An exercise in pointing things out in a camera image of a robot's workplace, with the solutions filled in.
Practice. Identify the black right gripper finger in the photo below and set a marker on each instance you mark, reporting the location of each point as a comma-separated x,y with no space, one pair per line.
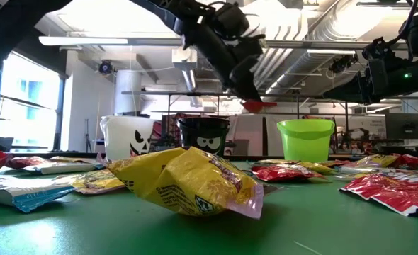
347,93

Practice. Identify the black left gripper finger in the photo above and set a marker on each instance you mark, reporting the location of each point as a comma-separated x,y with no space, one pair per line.
232,83
247,83

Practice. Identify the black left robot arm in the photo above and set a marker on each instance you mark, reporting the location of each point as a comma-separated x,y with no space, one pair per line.
195,30

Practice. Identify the black metal rack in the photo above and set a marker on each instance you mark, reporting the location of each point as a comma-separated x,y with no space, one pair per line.
346,120

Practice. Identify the black ceiling spotlight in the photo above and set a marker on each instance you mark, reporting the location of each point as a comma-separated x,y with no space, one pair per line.
341,63
105,67

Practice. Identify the black computer monitor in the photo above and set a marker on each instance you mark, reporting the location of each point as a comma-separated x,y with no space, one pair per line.
405,125

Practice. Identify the white cabinet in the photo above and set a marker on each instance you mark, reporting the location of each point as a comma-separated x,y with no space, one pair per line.
251,134

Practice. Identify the black monster face bucket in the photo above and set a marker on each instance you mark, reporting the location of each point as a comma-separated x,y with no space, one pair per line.
204,136

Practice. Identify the lime green plastic bucket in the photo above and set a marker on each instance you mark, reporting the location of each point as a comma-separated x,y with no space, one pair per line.
306,140

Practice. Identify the white jack-o-lantern bucket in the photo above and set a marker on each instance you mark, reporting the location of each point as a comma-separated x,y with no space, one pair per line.
124,138

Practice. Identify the black tripod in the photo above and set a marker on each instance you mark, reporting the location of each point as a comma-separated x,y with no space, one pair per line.
88,136

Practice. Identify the ceiling light strip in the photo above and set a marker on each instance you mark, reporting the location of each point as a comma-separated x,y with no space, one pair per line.
83,40

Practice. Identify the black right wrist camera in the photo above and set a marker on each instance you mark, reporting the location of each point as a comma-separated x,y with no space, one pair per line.
379,49

